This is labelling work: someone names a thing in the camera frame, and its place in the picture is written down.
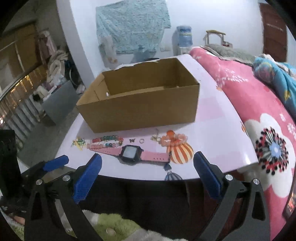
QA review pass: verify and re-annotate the pink strap smart watch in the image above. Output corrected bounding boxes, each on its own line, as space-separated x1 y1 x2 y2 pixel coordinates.
87 144 171 164

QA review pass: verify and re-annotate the brown wooden door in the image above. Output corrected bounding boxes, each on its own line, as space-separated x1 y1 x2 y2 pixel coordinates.
259 3 287 62

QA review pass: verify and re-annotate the blue water dispenser bottle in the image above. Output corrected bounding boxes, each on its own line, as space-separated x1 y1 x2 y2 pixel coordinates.
177 25 193 48

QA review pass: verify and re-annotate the pink floral blanket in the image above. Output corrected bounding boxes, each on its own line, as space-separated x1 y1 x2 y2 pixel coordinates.
190 47 295 240

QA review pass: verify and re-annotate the grey green pillow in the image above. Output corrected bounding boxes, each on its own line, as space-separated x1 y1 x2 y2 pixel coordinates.
201 44 255 66

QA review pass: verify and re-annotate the wooden chair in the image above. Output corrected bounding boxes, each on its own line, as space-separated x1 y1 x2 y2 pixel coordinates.
203 30 233 48

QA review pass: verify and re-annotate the multicolour bead bracelet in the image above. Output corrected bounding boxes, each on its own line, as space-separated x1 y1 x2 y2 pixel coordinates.
86 134 125 150

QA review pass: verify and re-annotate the grey storage box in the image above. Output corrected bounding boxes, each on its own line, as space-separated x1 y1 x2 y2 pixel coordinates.
41 81 79 125

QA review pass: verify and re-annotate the brown cardboard box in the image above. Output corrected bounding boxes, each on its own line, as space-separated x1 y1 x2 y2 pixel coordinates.
76 58 200 133

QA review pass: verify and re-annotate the blue floral quilt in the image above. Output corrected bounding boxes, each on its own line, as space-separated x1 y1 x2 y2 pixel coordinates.
253 54 295 118

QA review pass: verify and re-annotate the black waste bin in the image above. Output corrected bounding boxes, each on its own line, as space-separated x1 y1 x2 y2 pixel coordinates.
144 57 160 62

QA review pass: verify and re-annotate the orange pink bead bracelet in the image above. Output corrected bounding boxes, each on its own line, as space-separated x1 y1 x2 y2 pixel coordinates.
160 129 188 148

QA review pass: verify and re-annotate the teal floral wall cloth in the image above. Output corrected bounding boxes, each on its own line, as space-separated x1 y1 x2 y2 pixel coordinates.
95 0 171 54

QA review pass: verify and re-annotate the gold chain with ring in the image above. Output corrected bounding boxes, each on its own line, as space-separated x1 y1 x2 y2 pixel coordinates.
150 129 162 142

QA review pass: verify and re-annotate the smartphone on bed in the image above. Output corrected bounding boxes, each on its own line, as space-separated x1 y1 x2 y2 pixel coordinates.
283 186 295 219

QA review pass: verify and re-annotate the pile of clothes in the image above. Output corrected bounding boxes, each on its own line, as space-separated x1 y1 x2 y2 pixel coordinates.
37 30 69 91

